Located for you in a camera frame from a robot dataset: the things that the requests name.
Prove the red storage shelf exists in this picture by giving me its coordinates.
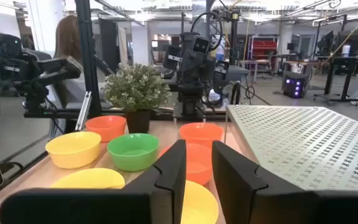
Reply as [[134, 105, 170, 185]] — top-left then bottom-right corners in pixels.
[[247, 35, 278, 62]]

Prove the black computer with purple lights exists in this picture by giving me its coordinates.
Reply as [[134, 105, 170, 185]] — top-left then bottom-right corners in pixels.
[[282, 70, 308, 100]]

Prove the black pole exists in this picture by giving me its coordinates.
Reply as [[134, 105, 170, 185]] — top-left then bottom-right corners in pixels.
[[229, 11, 240, 66]]

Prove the orange plastic mini bowl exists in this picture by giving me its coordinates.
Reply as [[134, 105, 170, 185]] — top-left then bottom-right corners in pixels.
[[178, 122, 225, 149], [85, 115, 127, 143], [158, 142, 214, 187]]

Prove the potted artificial green plant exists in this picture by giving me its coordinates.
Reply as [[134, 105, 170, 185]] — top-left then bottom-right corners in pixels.
[[103, 63, 172, 134]]

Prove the silver aluminium strut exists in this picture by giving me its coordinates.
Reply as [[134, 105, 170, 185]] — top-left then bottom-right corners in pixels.
[[75, 91, 92, 131]]

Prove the yellow plastic mini bowl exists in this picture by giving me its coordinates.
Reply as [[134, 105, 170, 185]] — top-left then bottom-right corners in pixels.
[[50, 167, 126, 190], [45, 131, 102, 170], [180, 180, 219, 224]]

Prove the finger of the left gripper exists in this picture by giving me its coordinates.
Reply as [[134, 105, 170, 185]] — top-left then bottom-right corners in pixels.
[[186, 61, 198, 90], [196, 61, 208, 91]]

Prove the large black monitor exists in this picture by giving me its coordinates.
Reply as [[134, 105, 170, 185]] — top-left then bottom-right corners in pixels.
[[336, 29, 358, 57]]

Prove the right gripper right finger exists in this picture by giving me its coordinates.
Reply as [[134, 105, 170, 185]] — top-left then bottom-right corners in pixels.
[[211, 140, 317, 224]]

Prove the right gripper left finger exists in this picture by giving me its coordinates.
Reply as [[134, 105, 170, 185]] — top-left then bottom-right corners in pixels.
[[122, 139, 187, 224]]

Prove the black upright panel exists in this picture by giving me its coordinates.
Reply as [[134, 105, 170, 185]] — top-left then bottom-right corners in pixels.
[[99, 17, 121, 72]]

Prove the green plastic mini bowl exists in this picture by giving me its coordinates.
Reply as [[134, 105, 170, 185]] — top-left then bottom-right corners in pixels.
[[106, 133, 160, 172]]

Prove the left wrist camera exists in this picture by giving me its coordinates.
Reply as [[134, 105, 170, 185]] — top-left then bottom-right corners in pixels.
[[192, 35, 211, 54]]

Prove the black standing desk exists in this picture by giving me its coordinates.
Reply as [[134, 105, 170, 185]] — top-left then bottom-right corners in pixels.
[[313, 55, 358, 106]]

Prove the green perforated shelf stand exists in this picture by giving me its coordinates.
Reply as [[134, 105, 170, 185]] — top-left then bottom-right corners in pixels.
[[224, 104, 358, 192]]

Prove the black aluminium table frame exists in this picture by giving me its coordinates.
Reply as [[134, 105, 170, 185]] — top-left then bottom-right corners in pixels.
[[23, 0, 229, 123]]

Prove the small black monitor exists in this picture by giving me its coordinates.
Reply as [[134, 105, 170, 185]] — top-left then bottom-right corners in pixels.
[[317, 30, 335, 57]]

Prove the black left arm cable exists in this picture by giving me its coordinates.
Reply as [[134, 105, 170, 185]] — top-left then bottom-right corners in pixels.
[[190, 11, 224, 52]]

